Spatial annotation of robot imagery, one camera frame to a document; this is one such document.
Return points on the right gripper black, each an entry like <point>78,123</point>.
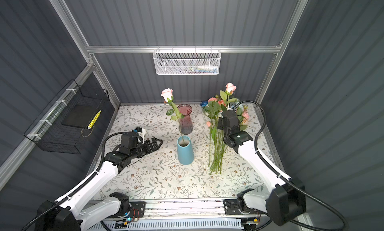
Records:
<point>220,124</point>

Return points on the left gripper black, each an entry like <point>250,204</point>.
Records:
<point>156,147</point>

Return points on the teal ceramic vase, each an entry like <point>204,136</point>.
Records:
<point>185,150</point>

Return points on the pink glass vase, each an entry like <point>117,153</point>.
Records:
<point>186,124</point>

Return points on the pale pink rose stem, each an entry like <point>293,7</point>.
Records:
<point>174,112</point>

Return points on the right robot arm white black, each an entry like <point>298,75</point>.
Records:
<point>264,171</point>

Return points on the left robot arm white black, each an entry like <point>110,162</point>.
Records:
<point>69,212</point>

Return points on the bunch of artificial flowers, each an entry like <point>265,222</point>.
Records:
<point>213,109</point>

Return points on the floral table mat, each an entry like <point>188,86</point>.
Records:
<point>160,175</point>

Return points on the yellow pen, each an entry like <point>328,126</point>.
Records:
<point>94,120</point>

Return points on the items in white basket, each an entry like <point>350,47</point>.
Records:
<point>202,69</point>

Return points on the black pad in basket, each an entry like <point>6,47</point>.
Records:
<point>79,117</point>

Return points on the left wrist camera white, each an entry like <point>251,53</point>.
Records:
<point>141,132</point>

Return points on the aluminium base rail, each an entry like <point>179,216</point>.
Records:
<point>186,208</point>

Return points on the white wire mesh basket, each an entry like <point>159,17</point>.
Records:
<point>167,63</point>

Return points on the black wire basket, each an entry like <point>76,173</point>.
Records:
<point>50,135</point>

